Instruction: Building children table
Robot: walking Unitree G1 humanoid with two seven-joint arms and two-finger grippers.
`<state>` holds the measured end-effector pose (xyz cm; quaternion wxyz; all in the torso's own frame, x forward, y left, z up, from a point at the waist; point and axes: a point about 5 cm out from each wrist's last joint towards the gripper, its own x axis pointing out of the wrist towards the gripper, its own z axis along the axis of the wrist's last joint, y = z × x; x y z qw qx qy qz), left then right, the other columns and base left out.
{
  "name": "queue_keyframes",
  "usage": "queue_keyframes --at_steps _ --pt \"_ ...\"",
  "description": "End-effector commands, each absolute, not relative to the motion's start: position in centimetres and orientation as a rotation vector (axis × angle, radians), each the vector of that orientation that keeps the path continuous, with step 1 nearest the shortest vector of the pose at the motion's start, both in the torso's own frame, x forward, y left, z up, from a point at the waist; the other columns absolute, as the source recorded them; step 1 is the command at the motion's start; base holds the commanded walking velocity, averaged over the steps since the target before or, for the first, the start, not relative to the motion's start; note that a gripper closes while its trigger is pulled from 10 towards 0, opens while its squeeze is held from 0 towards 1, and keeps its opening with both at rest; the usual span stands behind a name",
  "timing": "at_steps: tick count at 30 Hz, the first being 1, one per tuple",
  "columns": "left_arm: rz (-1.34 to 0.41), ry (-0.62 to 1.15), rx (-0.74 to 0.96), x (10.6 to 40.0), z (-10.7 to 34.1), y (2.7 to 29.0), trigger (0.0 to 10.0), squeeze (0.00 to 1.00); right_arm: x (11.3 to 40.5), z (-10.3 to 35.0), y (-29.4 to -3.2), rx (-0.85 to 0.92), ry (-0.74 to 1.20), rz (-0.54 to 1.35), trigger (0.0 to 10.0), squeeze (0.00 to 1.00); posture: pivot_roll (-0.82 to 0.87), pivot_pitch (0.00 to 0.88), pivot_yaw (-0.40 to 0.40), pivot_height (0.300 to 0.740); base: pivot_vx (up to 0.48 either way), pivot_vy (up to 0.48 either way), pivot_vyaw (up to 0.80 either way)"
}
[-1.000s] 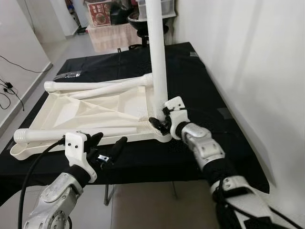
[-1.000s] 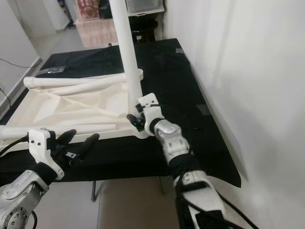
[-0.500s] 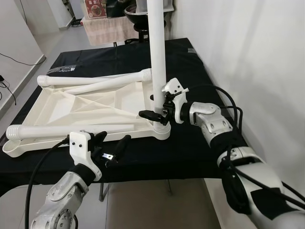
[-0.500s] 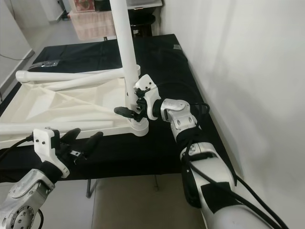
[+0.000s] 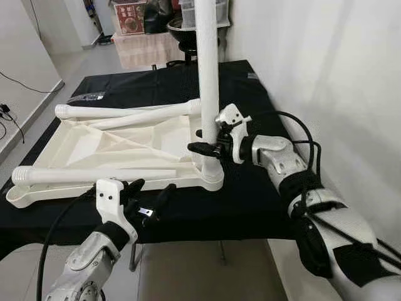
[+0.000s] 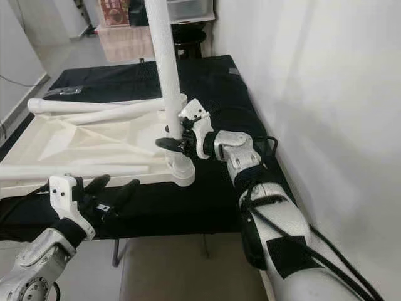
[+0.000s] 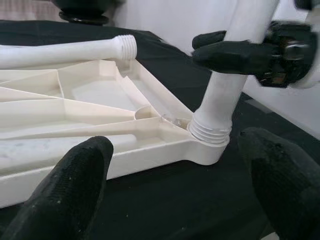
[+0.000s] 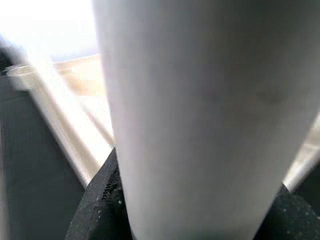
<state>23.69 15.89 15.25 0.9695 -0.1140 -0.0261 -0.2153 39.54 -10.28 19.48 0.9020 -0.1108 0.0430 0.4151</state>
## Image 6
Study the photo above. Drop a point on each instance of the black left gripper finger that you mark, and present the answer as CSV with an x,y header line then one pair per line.
x,y
94,187
124,195

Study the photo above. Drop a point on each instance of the white plastic table leg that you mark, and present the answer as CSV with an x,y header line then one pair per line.
x,y
119,115
75,171
88,105
163,63

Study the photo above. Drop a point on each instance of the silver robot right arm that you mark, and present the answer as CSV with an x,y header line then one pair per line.
x,y
238,150

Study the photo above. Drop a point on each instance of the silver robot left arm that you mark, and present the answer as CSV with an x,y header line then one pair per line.
x,y
37,263

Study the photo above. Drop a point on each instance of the grey metal table leg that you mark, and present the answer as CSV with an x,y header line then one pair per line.
x,y
118,251

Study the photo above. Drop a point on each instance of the black tablecloth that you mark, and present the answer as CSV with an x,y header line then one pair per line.
x,y
225,81

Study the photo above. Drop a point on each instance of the black round stool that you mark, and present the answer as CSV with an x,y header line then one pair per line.
x,y
194,50

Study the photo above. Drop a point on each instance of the clear plastic bag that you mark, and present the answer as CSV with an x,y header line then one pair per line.
x,y
62,91

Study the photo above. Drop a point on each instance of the black wok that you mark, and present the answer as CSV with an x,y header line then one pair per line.
x,y
194,30

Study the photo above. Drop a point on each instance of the black bag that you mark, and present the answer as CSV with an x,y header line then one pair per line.
x,y
139,12

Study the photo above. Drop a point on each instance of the red printed box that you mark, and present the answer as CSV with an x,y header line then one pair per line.
x,y
113,12

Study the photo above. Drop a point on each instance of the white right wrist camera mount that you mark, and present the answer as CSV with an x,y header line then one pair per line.
x,y
194,113

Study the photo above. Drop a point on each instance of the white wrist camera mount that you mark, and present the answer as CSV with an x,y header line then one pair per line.
x,y
194,113
62,194

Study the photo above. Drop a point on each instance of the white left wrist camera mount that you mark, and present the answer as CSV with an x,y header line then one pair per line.
x,y
62,194

